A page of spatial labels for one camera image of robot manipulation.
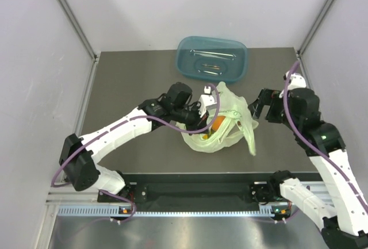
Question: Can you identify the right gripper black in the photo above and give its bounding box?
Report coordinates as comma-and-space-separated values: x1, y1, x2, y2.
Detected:
248, 87, 301, 131

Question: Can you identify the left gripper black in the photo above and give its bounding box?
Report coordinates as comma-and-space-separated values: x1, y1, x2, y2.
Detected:
172, 101, 209, 136

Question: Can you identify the light green plastic bag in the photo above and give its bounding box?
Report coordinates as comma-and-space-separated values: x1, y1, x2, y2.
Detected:
182, 82, 258, 156

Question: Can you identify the orange peach fruit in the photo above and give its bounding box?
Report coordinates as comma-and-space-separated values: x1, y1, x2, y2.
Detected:
210, 116, 226, 132

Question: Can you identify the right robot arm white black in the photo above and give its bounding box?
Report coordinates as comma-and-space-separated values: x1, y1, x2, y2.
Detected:
248, 88, 367, 248

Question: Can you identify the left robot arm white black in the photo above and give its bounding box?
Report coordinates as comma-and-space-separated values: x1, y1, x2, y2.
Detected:
59, 82, 217, 201

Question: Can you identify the teal plastic container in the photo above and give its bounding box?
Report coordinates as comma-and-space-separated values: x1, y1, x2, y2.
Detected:
175, 36, 248, 84

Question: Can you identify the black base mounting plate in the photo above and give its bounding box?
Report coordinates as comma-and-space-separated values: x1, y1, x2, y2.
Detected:
97, 171, 297, 212

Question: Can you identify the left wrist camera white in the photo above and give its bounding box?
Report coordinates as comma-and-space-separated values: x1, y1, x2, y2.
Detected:
198, 83, 219, 117

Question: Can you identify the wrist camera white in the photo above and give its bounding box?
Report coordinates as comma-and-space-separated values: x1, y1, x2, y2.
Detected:
283, 71, 306, 90
198, 83, 219, 117

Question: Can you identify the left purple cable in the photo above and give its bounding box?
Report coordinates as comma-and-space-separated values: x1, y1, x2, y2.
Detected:
51, 83, 221, 188

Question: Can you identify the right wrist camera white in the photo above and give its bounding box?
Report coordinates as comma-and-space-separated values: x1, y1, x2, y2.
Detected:
283, 71, 306, 90

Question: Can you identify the grey slotted cable duct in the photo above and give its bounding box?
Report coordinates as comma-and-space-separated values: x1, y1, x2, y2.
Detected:
57, 205, 288, 217

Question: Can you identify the right aluminium frame post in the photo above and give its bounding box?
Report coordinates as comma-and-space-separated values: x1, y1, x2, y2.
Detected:
296, 0, 353, 57

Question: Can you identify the aluminium frame post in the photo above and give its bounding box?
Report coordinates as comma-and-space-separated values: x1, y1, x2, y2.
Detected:
296, 0, 353, 57
57, 0, 97, 60

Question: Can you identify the aluminium rail profile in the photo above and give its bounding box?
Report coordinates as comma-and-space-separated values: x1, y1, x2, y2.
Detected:
46, 186, 98, 205

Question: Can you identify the left aluminium frame post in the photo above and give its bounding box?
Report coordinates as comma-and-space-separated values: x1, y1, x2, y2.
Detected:
57, 0, 97, 60

